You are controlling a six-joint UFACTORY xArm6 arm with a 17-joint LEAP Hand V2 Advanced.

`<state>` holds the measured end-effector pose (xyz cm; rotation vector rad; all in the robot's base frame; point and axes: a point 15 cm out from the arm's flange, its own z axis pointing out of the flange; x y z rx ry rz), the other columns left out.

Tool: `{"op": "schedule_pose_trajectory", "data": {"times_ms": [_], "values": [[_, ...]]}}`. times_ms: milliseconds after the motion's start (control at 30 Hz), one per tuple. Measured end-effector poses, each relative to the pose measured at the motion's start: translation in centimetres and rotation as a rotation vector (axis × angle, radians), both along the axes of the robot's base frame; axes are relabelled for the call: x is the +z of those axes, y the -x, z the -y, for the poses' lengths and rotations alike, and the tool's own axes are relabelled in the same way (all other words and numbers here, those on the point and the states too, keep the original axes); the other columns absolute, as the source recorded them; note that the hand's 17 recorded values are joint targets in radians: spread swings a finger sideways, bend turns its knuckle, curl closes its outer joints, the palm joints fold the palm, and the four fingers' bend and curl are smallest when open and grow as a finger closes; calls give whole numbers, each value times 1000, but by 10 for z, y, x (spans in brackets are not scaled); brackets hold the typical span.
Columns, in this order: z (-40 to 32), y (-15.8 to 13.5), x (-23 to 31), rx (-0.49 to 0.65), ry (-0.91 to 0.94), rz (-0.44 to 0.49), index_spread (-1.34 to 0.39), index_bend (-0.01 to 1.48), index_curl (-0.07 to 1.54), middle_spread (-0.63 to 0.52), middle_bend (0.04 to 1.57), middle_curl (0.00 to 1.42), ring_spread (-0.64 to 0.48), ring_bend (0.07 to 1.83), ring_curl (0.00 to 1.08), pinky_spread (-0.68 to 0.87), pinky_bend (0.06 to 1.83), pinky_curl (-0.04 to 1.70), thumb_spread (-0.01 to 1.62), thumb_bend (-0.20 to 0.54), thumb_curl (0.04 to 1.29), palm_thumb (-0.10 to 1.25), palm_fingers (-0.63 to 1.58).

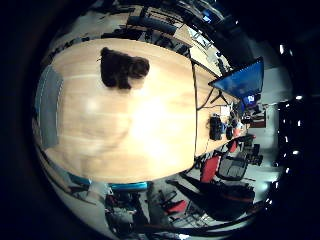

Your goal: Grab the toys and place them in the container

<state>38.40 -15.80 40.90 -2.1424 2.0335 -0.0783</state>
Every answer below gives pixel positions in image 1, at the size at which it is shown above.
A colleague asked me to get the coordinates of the long wooden desk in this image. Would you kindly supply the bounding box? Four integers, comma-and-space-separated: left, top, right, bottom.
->
191, 61, 249, 158

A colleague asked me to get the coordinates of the black monitor stand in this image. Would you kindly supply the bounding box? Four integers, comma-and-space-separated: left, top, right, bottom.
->
209, 89, 230, 107

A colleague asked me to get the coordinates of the red office chair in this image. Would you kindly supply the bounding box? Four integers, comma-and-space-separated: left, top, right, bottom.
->
199, 154, 222, 184

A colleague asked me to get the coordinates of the teal bar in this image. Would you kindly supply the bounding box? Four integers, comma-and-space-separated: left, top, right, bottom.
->
109, 181, 148, 193

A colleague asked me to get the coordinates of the black mesh office chair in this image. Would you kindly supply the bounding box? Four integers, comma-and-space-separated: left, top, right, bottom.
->
215, 154, 250, 183

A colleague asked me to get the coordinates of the flat screen monitor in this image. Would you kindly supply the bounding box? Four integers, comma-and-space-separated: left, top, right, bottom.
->
209, 56, 265, 100

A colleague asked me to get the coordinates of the black cable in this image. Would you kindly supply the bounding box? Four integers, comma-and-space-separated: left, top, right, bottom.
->
190, 59, 214, 158

